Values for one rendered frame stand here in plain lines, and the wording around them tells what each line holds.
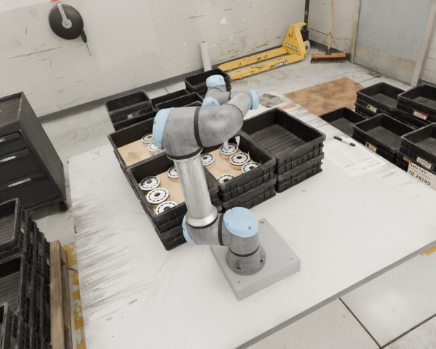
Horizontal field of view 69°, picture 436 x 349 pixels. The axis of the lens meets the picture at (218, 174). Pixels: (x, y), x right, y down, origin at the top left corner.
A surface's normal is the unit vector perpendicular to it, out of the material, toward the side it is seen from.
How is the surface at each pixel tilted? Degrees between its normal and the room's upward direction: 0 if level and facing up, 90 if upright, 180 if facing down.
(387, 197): 0
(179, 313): 0
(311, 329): 0
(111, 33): 90
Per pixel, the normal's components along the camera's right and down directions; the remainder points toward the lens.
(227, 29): 0.40, 0.54
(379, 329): -0.14, -0.77
